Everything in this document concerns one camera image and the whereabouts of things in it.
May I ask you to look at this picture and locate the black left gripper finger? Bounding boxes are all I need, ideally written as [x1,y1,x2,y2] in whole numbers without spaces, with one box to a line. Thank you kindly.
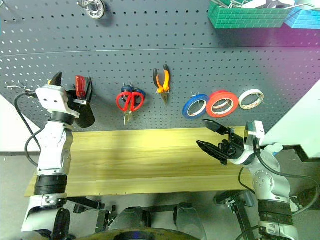
[83,76,95,105]
[51,71,63,86]

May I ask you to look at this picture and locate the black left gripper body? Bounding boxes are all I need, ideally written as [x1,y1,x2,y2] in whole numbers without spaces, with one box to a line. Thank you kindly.
[65,89,88,106]

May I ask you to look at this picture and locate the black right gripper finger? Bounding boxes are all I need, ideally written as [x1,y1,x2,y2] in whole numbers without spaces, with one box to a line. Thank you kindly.
[201,119,230,136]
[196,139,229,166]

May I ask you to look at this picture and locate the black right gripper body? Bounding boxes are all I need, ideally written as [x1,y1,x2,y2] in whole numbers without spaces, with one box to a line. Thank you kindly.
[216,126,247,163]

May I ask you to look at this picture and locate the wide red tape roll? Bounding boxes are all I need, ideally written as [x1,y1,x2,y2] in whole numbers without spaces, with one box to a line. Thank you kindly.
[205,89,240,119]

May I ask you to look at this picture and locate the red handled scissors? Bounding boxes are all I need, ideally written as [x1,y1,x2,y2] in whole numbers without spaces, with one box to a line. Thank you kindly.
[115,91,146,126]

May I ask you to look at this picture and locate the yellow and black pliers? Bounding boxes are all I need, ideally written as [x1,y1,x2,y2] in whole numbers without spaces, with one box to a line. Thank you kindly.
[152,63,172,105]

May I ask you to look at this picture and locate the black plastic tool cup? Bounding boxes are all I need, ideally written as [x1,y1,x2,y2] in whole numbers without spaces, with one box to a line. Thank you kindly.
[66,89,96,129]

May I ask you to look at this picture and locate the grey pegboard panel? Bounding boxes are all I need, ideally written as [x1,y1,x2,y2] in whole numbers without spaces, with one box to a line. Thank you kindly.
[0,0,320,133]

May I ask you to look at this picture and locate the blue tape roll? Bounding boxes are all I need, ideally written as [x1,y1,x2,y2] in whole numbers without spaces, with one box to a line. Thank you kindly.
[182,93,210,120]

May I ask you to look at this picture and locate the small metal peg hook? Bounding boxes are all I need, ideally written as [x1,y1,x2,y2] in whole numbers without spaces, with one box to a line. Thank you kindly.
[6,81,28,92]

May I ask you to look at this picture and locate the white bottle with blue label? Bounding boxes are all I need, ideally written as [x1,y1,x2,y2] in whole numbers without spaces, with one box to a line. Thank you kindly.
[264,142,285,157]

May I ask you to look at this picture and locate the white tape roll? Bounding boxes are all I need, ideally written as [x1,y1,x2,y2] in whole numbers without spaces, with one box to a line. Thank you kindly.
[238,88,265,111]

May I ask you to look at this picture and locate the dark grey rounded shape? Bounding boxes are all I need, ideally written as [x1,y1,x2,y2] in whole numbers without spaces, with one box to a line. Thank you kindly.
[174,202,207,237]
[109,206,152,231]

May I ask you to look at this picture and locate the green brick pattern bin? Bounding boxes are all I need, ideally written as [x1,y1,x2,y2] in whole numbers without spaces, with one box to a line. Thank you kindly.
[208,0,291,30]

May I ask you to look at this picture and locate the grey metal hook bundle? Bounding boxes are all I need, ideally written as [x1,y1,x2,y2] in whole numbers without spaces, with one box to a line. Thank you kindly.
[211,0,245,8]

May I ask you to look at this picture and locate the white plastic hangers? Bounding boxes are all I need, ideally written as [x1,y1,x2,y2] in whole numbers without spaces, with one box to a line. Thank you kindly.
[241,0,297,10]

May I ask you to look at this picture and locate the blue brick pattern bin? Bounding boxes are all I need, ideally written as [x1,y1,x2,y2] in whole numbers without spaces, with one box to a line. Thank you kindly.
[284,6,320,29]

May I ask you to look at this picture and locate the red handled screwdriver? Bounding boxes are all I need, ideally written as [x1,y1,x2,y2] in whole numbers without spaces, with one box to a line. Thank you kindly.
[75,75,86,98]

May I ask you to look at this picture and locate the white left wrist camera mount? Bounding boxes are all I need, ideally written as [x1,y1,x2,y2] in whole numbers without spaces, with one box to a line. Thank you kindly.
[35,84,81,119]

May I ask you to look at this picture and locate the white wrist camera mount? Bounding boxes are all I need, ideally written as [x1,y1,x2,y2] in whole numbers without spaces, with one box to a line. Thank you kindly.
[35,84,81,119]
[233,120,266,166]

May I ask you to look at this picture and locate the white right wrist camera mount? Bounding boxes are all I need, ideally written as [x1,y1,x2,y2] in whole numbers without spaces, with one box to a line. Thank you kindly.
[233,120,266,166]

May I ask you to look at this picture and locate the blue handled scissors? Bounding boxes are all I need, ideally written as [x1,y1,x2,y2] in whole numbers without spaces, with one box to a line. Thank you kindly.
[120,83,147,126]

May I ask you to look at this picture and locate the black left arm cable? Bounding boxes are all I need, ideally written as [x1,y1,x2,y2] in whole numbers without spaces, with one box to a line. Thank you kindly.
[14,90,42,167]

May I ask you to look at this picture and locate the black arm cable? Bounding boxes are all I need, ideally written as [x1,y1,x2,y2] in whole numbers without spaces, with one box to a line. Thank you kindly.
[237,138,320,240]
[14,90,42,167]

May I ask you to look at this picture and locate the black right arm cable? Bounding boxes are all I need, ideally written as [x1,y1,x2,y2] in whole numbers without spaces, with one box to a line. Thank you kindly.
[237,138,320,240]

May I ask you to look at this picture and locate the steel ball bearing ring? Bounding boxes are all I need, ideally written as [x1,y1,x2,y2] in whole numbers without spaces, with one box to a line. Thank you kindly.
[76,0,106,20]

